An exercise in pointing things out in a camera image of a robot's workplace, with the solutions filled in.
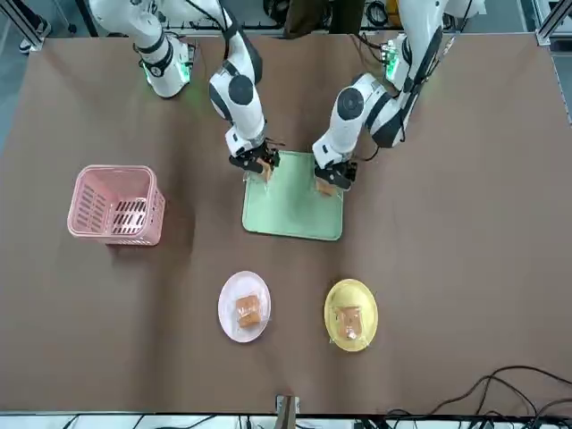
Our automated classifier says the pale pinkish white plate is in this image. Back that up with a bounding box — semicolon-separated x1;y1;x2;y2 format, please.
217;270;273;344

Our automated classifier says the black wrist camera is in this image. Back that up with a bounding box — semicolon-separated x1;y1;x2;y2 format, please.
230;154;265;174
315;167;352;189

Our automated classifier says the person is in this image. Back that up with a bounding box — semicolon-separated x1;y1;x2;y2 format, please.
281;0;363;40

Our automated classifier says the person's foot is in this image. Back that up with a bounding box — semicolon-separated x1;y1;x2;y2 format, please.
17;13;51;55

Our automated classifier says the yellow round plate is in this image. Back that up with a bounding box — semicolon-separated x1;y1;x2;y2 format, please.
324;278;380;353

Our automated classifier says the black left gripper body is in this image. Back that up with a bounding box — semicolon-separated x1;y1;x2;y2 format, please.
332;161;359;183

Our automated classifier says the green rectangular tray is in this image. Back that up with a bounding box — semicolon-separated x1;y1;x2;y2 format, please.
241;149;347;242

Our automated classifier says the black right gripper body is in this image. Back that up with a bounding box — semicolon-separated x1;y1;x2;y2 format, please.
243;139;281;168

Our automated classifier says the small pink plastic basket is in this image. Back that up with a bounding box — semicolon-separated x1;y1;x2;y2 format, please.
66;164;166;247

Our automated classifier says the aluminium frame post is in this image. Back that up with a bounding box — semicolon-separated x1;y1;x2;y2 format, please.
530;0;572;124
274;393;301;429

